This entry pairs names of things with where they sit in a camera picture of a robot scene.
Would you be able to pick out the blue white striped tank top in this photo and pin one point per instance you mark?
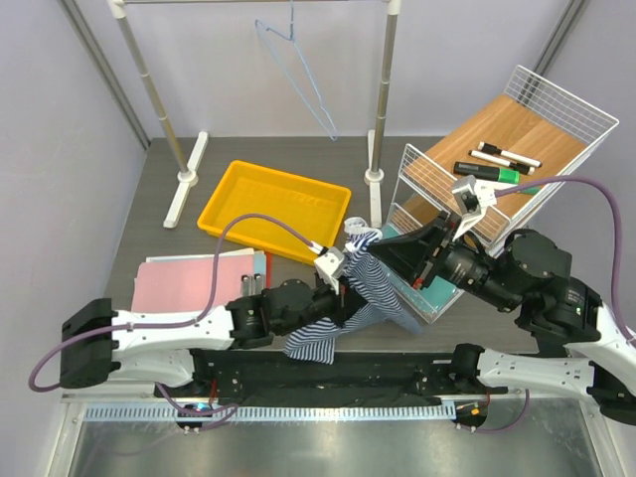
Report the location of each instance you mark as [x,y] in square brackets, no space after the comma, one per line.
[316,342]

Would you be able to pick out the light blue wire hanger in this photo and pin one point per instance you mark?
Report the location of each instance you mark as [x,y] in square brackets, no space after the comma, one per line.
[284,50]

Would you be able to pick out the white marker black cap upper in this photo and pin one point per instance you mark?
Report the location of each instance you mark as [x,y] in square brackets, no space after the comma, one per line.
[495,150]

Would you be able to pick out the yellow plastic tray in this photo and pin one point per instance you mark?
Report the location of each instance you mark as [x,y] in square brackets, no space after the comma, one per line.
[313,208]

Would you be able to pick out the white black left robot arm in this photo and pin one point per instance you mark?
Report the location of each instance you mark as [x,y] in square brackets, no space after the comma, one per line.
[103,344]

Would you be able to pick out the white wire shelf rack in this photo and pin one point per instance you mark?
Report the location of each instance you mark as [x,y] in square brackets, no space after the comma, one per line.
[533,117]

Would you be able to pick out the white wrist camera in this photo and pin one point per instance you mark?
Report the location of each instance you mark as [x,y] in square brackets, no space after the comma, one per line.
[329,264]
[473,197]

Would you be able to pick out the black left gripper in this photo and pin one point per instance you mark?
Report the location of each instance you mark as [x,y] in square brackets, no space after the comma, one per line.
[345,303]

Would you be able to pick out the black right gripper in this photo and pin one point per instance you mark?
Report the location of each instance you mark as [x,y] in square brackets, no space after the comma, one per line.
[409,252]

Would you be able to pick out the white marker black cap lower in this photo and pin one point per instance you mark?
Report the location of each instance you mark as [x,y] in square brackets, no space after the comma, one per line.
[516,166]

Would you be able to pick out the teal box with handle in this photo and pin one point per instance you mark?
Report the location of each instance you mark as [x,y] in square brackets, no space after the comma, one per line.
[428,303]

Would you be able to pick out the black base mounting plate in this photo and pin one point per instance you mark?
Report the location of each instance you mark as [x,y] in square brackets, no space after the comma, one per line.
[354,379]

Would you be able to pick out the white slotted cable duct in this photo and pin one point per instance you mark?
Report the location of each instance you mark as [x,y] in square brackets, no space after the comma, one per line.
[164,412]

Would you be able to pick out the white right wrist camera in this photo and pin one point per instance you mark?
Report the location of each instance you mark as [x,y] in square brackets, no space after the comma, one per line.
[473,197]

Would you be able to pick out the white marker black cap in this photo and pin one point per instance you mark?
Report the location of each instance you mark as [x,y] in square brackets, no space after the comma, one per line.
[516,166]
[495,150]

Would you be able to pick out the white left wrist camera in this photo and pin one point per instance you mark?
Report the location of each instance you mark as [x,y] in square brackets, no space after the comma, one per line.
[329,264]

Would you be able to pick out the pink clipboard with papers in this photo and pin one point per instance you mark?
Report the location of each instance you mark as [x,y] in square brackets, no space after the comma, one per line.
[182,283]

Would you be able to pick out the green black highlighter marker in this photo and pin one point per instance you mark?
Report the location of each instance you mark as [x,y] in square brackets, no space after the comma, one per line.
[487,173]

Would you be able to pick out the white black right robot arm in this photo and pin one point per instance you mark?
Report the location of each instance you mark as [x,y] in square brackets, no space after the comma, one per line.
[582,353]

